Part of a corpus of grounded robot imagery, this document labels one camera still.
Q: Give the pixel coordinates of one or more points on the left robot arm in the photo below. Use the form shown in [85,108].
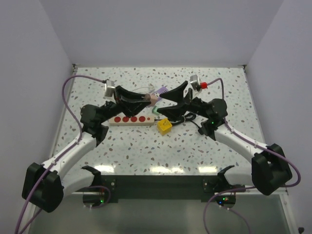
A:
[43,182]

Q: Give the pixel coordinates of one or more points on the aluminium rail frame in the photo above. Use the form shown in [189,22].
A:
[142,150]

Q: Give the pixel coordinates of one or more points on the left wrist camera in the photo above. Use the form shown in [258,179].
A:
[109,89]

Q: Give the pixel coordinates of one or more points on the beige power strip red sockets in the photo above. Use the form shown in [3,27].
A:
[140,120]

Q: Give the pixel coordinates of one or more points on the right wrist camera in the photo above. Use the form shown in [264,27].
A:
[197,85]

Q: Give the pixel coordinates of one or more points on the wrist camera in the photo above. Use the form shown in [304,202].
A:
[197,85]
[109,89]

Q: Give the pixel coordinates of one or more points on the green USB charger plug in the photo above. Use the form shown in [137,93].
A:
[155,110]

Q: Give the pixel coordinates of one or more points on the purple power strip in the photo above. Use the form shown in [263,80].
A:
[160,91]

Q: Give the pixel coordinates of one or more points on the yellow cube socket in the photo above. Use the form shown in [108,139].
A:
[164,126]

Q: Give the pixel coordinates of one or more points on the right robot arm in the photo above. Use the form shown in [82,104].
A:
[269,168]

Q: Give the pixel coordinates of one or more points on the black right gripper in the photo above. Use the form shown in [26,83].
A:
[176,95]

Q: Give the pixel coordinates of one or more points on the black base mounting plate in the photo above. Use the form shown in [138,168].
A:
[167,187]

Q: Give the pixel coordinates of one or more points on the pink brown USB charger plug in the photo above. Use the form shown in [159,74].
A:
[152,98]

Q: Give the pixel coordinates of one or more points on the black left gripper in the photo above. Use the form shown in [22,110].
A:
[130,108]

